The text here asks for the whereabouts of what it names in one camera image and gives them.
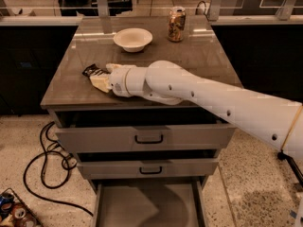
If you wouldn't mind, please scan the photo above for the black stand leg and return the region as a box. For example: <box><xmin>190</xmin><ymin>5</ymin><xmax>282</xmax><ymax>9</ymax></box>
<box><xmin>277</xmin><ymin>151</ymin><xmax>303</xmax><ymax>192</ymax></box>

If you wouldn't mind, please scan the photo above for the blue tape strip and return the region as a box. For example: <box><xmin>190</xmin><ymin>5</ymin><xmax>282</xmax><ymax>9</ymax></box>
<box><xmin>290</xmin><ymin>210</ymin><xmax>297</xmax><ymax>218</ymax></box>

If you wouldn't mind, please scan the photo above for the black office chair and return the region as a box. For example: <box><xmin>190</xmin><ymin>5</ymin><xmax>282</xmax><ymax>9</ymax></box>
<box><xmin>58</xmin><ymin>0</ymin><xmax>98</xmax><ymax>16</ymax></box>

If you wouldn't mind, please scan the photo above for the grey drawer cabinet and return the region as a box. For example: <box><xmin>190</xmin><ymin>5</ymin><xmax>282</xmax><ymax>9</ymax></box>
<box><xmin>41</xmin><ymin>16</ymin><xmax>241</xmax><ymax>187</ymax></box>

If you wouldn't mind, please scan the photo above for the wire basket of cans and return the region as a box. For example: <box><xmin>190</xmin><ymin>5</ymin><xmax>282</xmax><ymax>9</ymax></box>
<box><xmin>0</xmin><ymin>188</ymin><xmax>44</xmax><ymax>227</ymax></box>

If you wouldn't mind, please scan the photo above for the white ceramic bowl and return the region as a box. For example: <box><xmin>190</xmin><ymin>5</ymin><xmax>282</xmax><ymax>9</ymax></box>
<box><xmin>114</xmin><ymin>28</ymin><xmax>152</xmax><ymax>53</ymax></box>

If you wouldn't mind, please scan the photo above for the grey drawer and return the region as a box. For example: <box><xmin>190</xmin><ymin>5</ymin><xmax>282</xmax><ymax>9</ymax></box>
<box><xmin>91</xmin><ymin>178</ymin><xmax>208</xmax><ymax>227</ymax></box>
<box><xmin>78</xmin><ymin>149</ymin><xmax>218</xmax><ymax>180</ymax></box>
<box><xmin>56</xmin><ymin>107</ymin><xmax>235</xmax><ymax>153</ymax></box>

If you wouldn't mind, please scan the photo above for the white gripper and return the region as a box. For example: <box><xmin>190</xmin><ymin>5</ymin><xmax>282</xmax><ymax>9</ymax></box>
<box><xmin>90</xmin><ymin>63</ymin><xmax>134</xmax><ymax>97</ymax></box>

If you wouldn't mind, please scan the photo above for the top grey drawer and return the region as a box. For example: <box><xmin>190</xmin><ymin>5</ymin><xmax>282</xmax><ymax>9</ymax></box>
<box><xmin>56</xmin><ymin>107</ymin><xmax>235</xmax><ymax>153</ymax></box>

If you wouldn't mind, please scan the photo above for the middle grey drawer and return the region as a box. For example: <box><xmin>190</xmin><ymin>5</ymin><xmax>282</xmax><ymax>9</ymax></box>
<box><xmin>78</xmin><ymin>149</ymin><xmax>218</xmax><ymax>180</ymax></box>

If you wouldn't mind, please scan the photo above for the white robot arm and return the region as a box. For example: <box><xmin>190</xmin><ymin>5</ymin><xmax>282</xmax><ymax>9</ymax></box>
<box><xmin>83</xmin><ymin>61</ymin><xmax>303</xmax><ymax>179</ymax></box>

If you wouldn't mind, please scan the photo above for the orange patterned drink can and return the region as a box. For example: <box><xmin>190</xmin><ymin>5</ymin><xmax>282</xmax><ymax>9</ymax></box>
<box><xmin>168</xmin><ymin>7</ymin><xmax>186</xmax><ymax>43</ymax></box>

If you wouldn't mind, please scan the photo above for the bottom grey drawer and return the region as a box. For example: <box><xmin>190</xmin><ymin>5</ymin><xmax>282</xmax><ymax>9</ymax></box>
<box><xmin>91</xmin><ymin>178</ymin><xmax>208</xmax><ymax>227</ymax></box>

